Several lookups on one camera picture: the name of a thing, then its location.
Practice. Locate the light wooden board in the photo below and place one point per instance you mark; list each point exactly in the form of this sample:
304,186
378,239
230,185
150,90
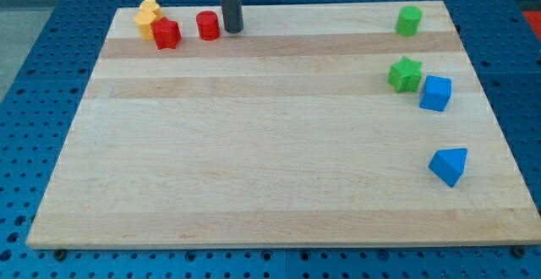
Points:
286,135

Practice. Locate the yellow heart block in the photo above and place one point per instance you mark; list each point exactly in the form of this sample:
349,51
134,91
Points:
151,6

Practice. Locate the blue triangular prism block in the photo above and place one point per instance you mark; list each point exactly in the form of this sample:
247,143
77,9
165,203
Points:
449,165

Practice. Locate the green star block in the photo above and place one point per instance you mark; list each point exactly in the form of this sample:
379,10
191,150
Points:
405,75

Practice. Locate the yellow hexagon block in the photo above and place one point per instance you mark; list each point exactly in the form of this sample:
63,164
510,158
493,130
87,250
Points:
143,21

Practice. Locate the green cylinder block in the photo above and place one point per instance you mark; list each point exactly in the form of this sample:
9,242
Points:
408,21

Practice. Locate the red cylinder block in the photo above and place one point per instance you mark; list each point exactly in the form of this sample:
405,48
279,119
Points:
208,25

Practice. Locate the blue cube block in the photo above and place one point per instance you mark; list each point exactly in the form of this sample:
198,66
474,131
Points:
436,93

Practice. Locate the red star block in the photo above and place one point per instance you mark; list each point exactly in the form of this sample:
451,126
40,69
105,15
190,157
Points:
166,33

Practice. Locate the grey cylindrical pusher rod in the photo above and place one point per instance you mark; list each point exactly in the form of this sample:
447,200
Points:
232,15

